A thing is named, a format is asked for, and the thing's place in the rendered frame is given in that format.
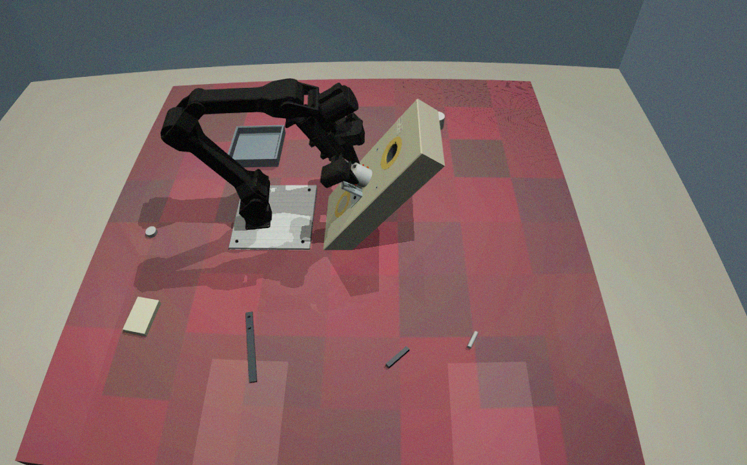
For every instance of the pale beige flat block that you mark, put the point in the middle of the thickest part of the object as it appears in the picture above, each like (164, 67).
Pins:
(142, 316)

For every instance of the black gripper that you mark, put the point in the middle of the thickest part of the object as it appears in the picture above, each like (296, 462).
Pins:
(338, 170)

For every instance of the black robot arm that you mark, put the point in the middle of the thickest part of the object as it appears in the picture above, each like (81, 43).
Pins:
(282, 98)

